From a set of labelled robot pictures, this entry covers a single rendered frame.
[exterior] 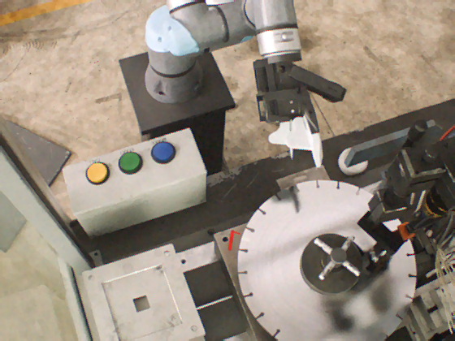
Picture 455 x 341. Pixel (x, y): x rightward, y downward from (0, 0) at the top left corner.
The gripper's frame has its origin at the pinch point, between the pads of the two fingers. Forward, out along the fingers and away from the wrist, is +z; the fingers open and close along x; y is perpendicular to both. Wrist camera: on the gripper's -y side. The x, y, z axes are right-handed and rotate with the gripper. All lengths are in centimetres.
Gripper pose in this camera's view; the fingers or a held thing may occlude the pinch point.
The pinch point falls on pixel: (309, 163)
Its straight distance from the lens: 87.9
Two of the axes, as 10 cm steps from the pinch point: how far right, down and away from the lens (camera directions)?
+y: -9.7, 1.7, -1.4
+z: 1.5, 9.8, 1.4
